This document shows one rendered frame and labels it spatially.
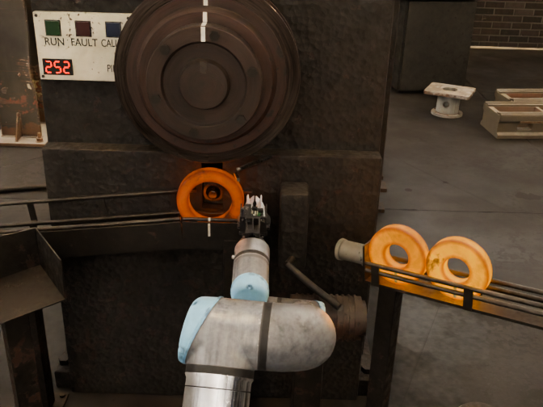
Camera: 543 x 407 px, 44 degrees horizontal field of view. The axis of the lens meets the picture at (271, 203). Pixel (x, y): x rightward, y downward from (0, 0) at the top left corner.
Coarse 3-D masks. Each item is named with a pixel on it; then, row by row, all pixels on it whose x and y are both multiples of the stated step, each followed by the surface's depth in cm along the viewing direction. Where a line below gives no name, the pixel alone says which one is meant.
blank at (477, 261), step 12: (444, 240) 160; (456, 240) 158; (468, 240) 158; (432, 252) 162; (444, 252) 160; (456, 252) 159; (468, 252) 157; (480, 252) 156; (432, 264) 164; (444, 264) 163; (468, 264) 158; (480, 264) 156; (432, 276) 165; (444, 276) 163; (456, 276) 164; (480, 276) 157; (456, 288) 162
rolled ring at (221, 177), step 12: (204, 168) 183; (216, 168) 184; (192, 180) 182; (204, 180) 182; (216, 180) 182; (228, 180) 182; (180, 192) 184; (240, 192) 184; (180, 204) 186; (240, 204) 185; (192, 216) 187; (204, 216) 190; (228, 216) 187
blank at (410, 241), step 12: (384, 228) 170; (396, 228) 167; (408, 228) 167; (372, 240) 172; (384, 240) 170; (396, 240) 168; (408, 240) 165; (420, 240) 165; (372, 252) 173; (384, 252) 171; (408, 252) 167; (420, 252) 164; (384, 264) 172; (396, 264) 172; (408, 264) 168; (420, 264) 166; (408, 276) 169
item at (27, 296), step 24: (0, 240) 171; (24, 240) 175; (0, 264) 173; (24, 264) 177; (48, 264) 171; (0, 288) 170; (24, 288) 170; (48, 288) 170; (0, 312) 162; (24, 312) 161; (24, 336) 170; (24, 360) 173; (24, 384) 176
